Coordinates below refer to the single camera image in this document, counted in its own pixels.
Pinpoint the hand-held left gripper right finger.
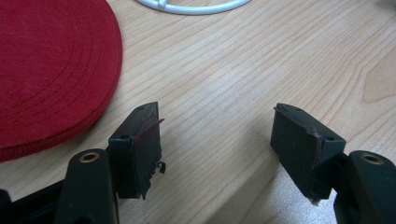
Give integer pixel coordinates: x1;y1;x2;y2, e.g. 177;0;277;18
269;103;347;206

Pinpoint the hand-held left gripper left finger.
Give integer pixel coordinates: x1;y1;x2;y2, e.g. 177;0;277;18
107;101;167;201

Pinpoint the red round felt mat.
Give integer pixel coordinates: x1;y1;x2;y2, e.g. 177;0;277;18
0;0;123;163

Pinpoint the white wire ring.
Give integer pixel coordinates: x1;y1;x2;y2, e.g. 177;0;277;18
135;0;252;16

